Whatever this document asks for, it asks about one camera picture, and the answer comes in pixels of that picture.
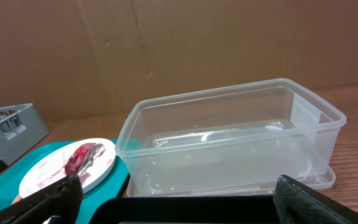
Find red snack wrapper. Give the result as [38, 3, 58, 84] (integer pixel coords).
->
[63, 142, 105, 176]

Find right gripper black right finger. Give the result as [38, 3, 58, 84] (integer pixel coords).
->
[273, 175, 358, 224]

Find black waste tray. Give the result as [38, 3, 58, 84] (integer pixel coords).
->
[89, 196, 280, 223]

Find white round plate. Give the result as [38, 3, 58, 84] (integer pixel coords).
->
[19, 138, 116, 198]

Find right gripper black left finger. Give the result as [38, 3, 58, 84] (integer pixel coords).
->
[0, 174, 83, 224]

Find clear plastic waste bin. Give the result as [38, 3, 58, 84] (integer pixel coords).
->
[115, 78, 347, 196]

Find grey dishwasher rack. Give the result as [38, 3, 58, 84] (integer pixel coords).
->
[0, 103, 50, 166]

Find teal serving tray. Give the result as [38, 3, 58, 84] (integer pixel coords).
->
[0, 141, 129, 224]

